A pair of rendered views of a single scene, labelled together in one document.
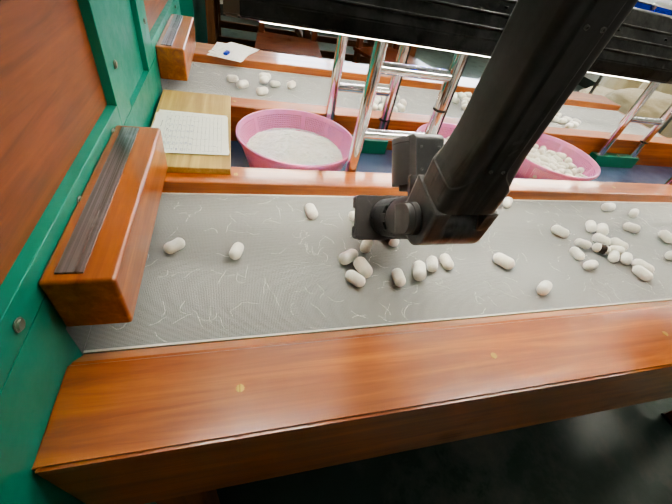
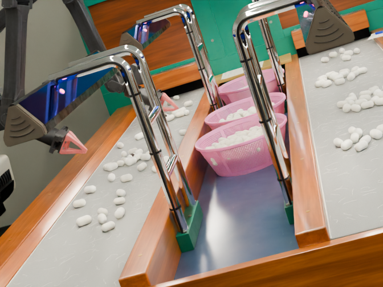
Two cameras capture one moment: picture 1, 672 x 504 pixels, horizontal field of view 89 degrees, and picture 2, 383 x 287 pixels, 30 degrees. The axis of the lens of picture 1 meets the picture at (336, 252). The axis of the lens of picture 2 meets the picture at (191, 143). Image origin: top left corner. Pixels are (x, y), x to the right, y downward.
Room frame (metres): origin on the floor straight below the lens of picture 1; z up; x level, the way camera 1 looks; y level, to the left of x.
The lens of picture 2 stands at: (1.93, -2.21, 1.24)
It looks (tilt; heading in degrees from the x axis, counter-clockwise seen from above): 13 degrees down; 123
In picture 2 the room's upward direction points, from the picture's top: 19 degrees counter-clockwise
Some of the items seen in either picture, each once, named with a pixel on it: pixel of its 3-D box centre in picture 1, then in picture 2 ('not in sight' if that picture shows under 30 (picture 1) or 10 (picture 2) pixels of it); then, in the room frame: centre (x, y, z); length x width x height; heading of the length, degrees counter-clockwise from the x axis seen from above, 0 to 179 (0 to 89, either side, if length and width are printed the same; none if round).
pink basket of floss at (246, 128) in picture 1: (295, 153); (253, 91); (0.72, 0.15, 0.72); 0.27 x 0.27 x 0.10
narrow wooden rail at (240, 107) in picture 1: (478, 140); (301, 123); (1.09, -0.35, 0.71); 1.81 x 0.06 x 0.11; 112
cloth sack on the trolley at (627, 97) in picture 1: (641, 118); not in sight; (3.19, -2.18, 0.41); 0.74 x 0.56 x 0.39; 113
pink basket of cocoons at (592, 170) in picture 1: (541, 166); (245, 146); (0.99, -0.52, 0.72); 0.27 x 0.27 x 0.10
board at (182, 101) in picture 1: (192, 126); (251, 69); (0.64, 0.35, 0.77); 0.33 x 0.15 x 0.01; 22
